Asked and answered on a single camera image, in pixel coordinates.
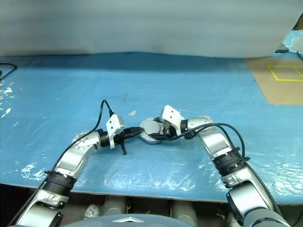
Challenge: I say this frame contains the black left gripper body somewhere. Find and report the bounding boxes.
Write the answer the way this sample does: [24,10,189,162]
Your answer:
[114,128,131,147]

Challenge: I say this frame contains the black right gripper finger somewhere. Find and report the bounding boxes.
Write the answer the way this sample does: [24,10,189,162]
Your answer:
[146,133,171,141]

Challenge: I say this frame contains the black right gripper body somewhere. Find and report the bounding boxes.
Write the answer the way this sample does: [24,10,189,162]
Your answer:
[161,120,178,140]

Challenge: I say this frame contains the grey round motor lid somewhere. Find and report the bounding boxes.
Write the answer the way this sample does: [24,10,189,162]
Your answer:
[140,117,164,136]

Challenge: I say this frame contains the blue plastic table sheet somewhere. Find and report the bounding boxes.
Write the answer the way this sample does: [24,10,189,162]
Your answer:
[0,51,303,203]

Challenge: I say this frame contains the grey cylinder under table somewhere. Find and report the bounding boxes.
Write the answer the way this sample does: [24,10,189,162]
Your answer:
[101,196,127,216]
[170,200,198,222]

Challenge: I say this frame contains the white foam backdrop sheet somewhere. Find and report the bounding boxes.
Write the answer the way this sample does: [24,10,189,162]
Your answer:
[0,0,301,58]

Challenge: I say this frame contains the brown cardboard sheet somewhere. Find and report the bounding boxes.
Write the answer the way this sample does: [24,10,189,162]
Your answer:
[244,57,303,105]

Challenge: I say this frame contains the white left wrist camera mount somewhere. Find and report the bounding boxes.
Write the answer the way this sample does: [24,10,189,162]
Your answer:
[105,113,126,150]

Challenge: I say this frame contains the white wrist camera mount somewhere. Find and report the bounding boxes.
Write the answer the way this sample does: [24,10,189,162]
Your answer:
[105,113,126,150]
[160,104,186,138]

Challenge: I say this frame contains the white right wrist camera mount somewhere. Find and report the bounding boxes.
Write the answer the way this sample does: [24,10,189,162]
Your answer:
[160,104,186,138]

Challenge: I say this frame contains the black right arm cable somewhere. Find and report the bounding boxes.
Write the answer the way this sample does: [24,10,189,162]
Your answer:
[174,122,283,213]

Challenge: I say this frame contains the thin black cable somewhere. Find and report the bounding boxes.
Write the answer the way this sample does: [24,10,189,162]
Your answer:
[0,63,18,81]

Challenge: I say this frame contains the light blue mat white cord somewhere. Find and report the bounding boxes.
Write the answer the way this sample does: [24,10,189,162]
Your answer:
[281,29,303,54]

